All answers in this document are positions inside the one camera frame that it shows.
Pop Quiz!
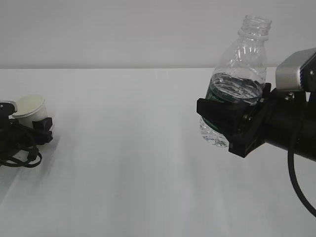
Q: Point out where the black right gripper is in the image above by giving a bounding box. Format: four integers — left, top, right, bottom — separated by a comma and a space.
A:
197, 83, 272, 158

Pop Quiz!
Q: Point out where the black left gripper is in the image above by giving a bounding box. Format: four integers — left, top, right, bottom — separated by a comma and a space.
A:
0, 117, 53, 160

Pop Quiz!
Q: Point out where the white paper cup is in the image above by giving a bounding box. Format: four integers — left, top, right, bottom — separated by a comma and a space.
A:
12, 94, 48, 128

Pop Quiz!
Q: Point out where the clear water bottle green label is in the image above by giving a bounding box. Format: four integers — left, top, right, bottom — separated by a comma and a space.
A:
198, 14, 273, 148

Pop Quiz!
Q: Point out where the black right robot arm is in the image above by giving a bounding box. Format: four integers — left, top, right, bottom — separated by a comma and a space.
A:
197, 83, 316, 161

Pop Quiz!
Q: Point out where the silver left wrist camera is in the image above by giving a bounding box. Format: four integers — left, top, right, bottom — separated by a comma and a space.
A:
0, 100, 17, 117

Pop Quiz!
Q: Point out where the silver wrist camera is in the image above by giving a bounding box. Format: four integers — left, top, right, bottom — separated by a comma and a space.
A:
276, 48, 316, 92
0, 100, 17, 117

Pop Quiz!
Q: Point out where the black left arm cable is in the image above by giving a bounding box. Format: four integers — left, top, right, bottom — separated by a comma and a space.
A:
0, 123, 42, 168

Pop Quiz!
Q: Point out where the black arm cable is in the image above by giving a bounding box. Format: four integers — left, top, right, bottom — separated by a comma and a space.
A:
0, 123, 42, 168
287, 128, 316, 215

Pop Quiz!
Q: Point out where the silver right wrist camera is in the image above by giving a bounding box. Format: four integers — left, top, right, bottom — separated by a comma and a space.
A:
276, 48, 316, 92

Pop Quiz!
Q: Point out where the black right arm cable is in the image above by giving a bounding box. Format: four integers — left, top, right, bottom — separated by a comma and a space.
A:
287, 128, 316, 215

